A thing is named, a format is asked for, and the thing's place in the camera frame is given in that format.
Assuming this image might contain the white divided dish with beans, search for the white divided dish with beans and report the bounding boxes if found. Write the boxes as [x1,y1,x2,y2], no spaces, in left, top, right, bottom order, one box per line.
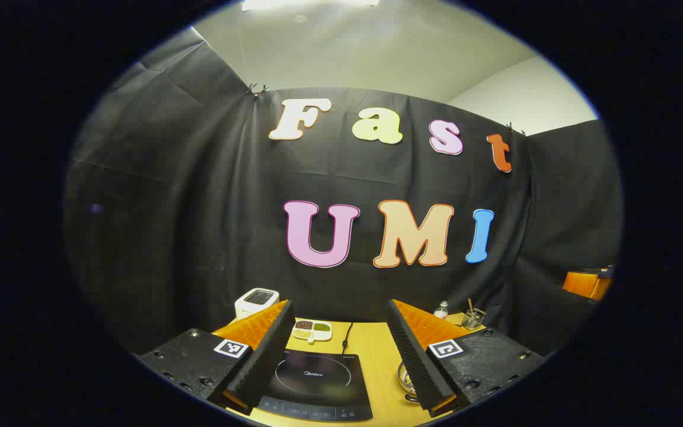
[292,320,333,345]

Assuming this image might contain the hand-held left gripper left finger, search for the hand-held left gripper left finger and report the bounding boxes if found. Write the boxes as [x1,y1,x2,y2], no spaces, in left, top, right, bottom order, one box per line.
[137,299,296,416]

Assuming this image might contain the white toaster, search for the white toaster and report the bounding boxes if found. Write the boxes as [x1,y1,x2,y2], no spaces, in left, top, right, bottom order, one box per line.
[234,288,280,321]

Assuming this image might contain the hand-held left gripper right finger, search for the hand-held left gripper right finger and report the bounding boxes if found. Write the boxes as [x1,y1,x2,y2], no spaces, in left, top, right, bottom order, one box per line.
[386,298,547,418]

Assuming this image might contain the steel pot with black handles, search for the steel pot with black handles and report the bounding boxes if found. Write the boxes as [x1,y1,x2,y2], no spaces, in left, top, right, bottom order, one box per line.
[398,361,419,404]

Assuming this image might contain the black induction cooktop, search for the black induction cooktop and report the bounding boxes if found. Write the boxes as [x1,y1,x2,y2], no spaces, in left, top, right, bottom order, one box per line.
[257,348,374,423]

